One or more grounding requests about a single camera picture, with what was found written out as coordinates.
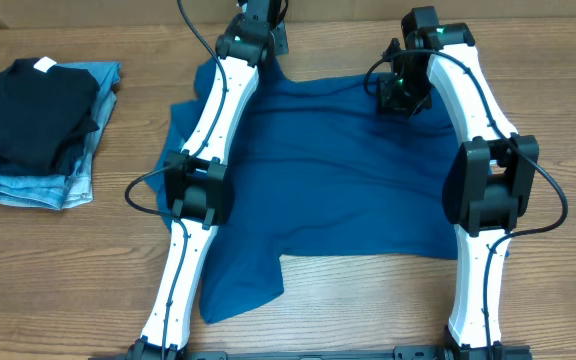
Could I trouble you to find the blue polo shirt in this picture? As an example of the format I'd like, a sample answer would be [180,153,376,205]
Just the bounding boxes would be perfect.
[144,55,510,325]

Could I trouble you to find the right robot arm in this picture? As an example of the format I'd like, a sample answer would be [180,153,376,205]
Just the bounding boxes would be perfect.
[376,6,539,359]

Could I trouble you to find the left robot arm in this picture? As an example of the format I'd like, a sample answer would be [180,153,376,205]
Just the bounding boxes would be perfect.
[125,0,288,359]

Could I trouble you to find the folded black shirt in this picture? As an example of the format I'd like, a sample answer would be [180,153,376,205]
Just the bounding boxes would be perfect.
[0,58,99,166]

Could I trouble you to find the folded light blue jeans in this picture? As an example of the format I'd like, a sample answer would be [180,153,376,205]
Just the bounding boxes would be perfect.
[0,62,121,210]

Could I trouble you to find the folded dark blue garment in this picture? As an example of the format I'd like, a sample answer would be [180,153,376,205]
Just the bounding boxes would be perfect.
[0,131,87,176]

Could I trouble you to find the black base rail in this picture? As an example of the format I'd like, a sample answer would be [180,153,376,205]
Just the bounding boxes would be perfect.
[89,345,533,360]

